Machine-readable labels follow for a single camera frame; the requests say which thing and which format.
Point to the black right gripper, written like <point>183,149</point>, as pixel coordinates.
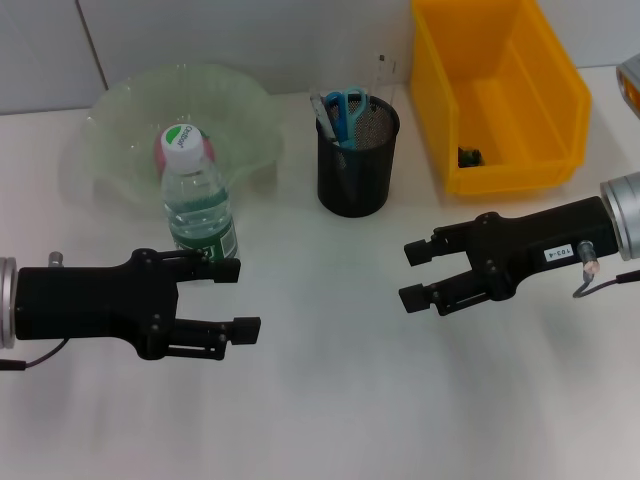
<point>540,250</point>

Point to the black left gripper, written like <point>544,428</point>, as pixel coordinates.
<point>95,305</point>

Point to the clear green-label water bottle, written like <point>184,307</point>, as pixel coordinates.
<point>197,200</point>

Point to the green plastic wrapper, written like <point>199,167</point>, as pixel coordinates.
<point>470,157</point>

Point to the pink peach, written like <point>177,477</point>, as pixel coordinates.
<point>210,152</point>

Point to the blue sheathed scissors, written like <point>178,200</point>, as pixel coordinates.
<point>345,120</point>

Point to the grey white ballpoint pen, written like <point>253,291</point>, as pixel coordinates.
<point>324,117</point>

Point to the transparent plastic ruler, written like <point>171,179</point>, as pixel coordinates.
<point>382,75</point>

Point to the black mesh pen holder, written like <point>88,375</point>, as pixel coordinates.
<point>357,175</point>

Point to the green glass fruit bowl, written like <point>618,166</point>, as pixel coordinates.
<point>125,115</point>

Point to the yellow plastic bin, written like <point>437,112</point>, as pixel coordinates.
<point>525,110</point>

